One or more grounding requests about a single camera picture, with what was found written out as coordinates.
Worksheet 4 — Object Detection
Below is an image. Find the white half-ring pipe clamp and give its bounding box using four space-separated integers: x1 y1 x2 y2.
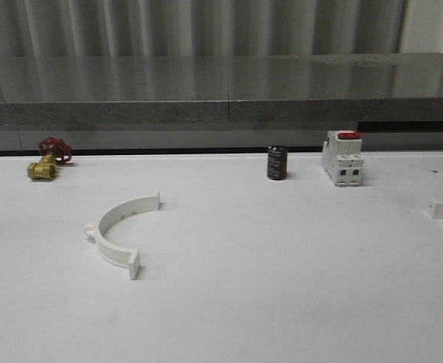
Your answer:
83 191 161 281

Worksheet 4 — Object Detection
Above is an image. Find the black cylindrical capacitor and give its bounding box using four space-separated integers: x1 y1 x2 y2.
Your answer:
267 145 287 181

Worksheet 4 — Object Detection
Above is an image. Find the brass valve red handwheel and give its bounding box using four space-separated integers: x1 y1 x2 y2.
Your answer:
27 137 72 180

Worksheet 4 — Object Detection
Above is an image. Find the grey stone ledge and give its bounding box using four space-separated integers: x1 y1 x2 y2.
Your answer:
0 54 443 129

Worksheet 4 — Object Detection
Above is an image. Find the white pleated curtain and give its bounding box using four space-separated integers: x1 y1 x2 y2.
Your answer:
0 1 443 57

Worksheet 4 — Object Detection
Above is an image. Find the white circuit breaker red switch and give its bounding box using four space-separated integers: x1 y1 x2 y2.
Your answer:
322 130 364 187

